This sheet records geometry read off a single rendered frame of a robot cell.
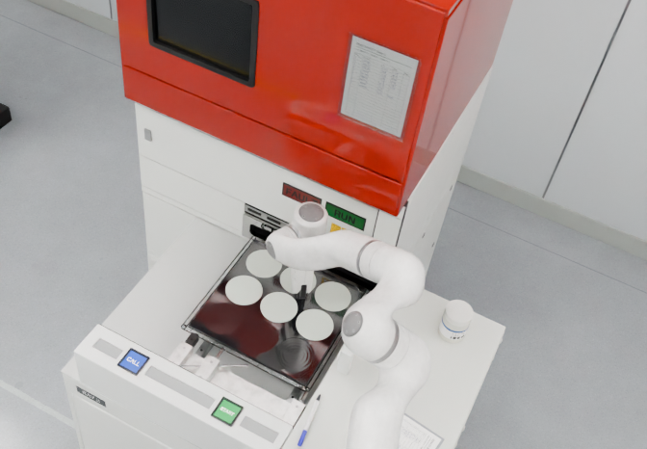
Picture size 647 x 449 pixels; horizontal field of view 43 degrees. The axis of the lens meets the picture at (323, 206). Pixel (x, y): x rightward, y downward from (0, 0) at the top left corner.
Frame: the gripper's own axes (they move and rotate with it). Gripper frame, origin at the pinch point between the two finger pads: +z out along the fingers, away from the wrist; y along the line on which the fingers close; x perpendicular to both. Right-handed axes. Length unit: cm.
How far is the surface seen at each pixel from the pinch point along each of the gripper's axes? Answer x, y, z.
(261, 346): -10.6, 15.7, 2.1
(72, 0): -101, -254, 80
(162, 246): -40, -43, 32
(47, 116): -103, -173, 92
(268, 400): -9.2, 30.1, 4.0
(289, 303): -2.8, 2.1, 2.1
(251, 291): -12.8, -1.7, 2.1
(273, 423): -8.7, 40.6, -4.0
